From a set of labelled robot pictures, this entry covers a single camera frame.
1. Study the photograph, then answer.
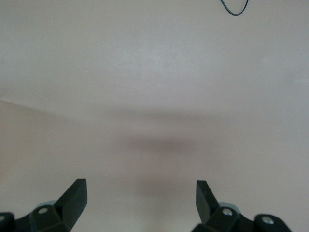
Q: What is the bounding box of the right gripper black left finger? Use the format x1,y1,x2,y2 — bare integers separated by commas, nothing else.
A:
0,178,87,232

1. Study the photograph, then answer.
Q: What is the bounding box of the thin black looped cable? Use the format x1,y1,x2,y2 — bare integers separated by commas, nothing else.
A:
219,0,251,16

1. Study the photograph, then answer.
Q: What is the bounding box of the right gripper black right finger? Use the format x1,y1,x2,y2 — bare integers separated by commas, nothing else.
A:
192,180,293,232

